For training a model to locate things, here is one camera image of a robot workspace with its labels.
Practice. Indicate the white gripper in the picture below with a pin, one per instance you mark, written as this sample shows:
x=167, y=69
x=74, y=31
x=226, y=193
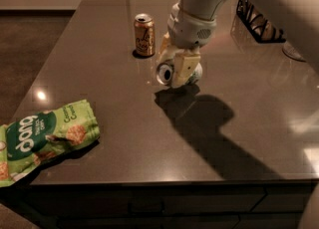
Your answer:
x=189, y=31

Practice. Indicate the white green 7up can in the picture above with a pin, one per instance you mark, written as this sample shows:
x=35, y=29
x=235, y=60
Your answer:
x=187, y=75

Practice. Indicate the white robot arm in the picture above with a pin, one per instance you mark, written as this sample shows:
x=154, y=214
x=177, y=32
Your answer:
x=298, y=19

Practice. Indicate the gold LaCroix can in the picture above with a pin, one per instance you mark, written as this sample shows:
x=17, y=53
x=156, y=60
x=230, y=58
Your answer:
x=144, y=26

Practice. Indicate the dark cabinet drawers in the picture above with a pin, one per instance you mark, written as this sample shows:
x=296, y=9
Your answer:
x=239, y=206

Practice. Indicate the green Dang chips bag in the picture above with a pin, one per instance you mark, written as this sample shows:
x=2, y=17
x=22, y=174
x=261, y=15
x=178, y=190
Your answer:
x=40, y=138

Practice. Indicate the black wire basket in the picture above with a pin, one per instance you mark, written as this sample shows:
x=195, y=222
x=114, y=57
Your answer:
x=258, y=26

